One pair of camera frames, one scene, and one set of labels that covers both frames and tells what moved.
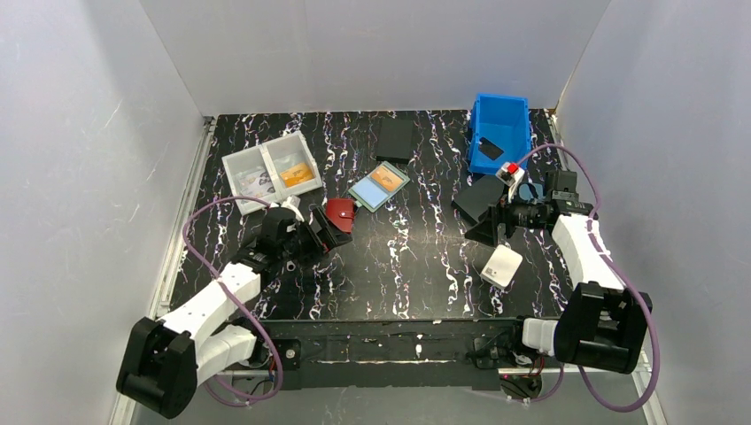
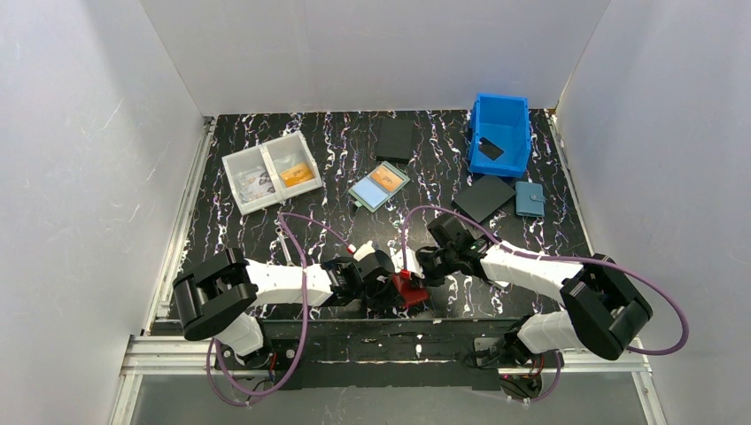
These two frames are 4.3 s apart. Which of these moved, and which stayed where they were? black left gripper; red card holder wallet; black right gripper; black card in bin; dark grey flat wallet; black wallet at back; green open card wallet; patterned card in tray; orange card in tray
Moved: red card holder wallet; black left gripper; black right gripper
Stayed: dark grey flat wallet; orange card in tray; black card in bin; green open card wallet; patterned card in tray; black wallet at back
